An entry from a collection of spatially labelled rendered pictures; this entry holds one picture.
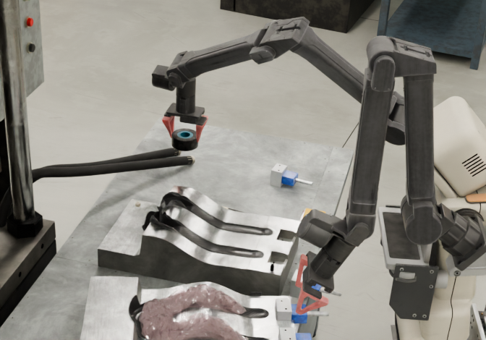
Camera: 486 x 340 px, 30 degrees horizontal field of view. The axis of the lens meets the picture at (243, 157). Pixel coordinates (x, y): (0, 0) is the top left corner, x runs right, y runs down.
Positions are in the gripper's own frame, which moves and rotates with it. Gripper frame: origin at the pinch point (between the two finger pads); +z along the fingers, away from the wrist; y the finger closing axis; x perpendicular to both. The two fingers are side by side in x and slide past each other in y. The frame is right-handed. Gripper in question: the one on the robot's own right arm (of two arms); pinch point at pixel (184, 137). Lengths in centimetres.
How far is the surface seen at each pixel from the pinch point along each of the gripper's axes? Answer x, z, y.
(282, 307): 55, 11, -42
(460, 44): -332, 90, -83
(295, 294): 41, 18, -43
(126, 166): 4.5, 10.7, 16.9
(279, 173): -12.3, 14.4, -27.2
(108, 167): 9.9, 8.9, 20.8
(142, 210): 22.7, 13.2, 5.3
